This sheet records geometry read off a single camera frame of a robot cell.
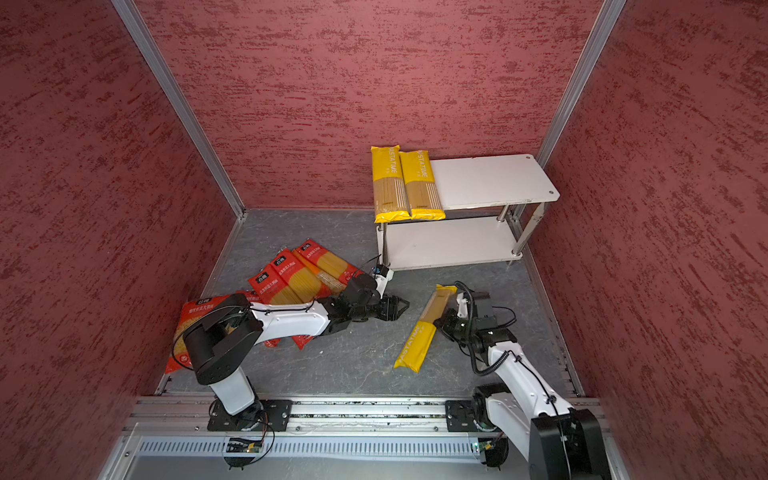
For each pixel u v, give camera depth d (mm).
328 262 1033
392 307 759
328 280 957
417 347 829
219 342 463
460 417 741
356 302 686
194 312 888
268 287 915
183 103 878
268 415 736
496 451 707
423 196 748
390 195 741
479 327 668
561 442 400
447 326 747
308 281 931
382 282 792
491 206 779
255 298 917
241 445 725
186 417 760
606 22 725
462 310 788
